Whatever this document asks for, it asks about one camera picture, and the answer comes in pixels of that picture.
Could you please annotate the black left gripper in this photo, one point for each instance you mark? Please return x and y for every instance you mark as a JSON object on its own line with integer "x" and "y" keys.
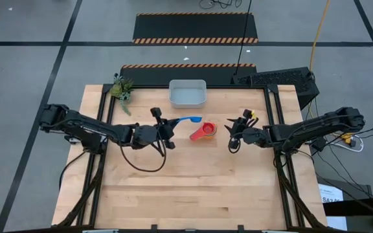
{"x": 162, "y": 129}

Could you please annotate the small blue measuring cup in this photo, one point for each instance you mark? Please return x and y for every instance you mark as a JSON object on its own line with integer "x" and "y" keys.
{"x": 194, "y": 119}

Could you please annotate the white paper sign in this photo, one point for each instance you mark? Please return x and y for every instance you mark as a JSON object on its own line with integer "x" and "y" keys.
{"x": 330, "y": 194}

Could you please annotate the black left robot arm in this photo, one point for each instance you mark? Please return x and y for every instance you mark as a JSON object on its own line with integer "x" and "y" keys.
{"x": 86, "y": 124}

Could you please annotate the black hazard-striped floor mat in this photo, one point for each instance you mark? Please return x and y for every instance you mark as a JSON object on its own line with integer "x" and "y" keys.
{"x": 160, "y": 75}
{"x": 193, "y": 27}

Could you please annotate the yellow connector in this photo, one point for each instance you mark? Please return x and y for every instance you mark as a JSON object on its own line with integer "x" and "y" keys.
{"x": 346, "y": 139}

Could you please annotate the grey plastic basket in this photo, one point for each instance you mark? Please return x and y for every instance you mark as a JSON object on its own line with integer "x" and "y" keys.
{"x": 188, "y": 97}

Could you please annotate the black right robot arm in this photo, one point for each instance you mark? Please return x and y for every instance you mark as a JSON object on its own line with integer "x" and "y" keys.
{"x": 312, "y": 127}

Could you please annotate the black computer case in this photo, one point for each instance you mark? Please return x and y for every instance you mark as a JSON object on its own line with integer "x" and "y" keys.
{"x": 280, "y": 79}

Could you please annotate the black aluminium table frame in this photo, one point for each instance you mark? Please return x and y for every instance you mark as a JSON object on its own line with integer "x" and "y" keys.
{"x": 151, "y": 86}

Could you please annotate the yellow tag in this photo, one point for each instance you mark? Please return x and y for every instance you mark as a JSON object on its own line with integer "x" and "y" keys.
{"x": 254, "y": 115}

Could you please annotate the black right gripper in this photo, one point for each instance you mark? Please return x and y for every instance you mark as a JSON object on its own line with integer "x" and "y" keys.
{"x": 242, "y": 127}

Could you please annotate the artificial succulent plant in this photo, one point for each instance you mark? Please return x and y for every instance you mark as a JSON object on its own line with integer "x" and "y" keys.
{"x": 121, "y": 90}

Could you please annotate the red measuring cup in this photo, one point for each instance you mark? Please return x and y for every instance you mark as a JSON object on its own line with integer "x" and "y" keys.
{"x": 199, "y": 133}

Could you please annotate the black cart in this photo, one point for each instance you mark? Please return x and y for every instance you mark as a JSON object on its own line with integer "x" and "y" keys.
{"x": 358, "y": 207}

